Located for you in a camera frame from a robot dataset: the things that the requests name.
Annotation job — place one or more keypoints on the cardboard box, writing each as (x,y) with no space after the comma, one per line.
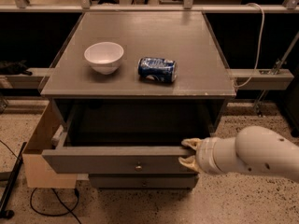
(38,172)

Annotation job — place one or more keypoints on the grey top drawer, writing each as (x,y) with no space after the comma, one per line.
(129,138)

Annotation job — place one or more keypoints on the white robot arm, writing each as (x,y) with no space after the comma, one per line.
(254,151)

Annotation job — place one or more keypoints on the grey drawer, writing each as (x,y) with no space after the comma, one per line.
(129,138)
(164,181)

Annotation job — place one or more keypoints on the black object on rail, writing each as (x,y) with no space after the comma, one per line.
(14,68)

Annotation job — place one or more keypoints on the blue soda can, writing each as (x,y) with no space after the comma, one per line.
(157,69)

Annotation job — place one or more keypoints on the black stand leg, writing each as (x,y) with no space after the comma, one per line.
(10,179)

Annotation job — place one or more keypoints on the grey drawer cabinet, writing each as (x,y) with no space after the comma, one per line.
(181,37)

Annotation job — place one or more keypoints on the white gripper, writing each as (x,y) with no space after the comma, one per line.
(204,154)

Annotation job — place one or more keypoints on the grey bottom drawer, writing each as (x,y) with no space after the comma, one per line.
(164,181)

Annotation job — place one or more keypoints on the metal frame rail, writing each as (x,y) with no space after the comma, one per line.
(288,6)

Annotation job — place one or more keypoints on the white bowl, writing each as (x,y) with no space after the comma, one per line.
(104,57)

